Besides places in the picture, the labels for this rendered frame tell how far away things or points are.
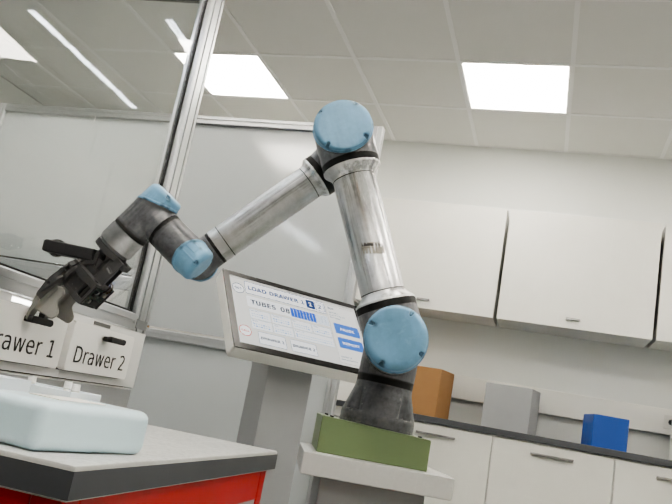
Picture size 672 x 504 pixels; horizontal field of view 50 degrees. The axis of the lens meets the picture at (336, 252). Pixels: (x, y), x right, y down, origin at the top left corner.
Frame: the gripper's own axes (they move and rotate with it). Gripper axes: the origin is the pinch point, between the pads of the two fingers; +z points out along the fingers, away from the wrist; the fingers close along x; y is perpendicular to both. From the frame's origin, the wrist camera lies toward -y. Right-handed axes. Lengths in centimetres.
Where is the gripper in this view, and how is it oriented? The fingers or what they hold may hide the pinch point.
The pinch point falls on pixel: (35, 313)
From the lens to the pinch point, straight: 156.0
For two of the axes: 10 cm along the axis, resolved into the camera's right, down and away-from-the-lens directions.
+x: 1.9, 2.4, 9.5
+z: -7.0, 7.1, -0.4
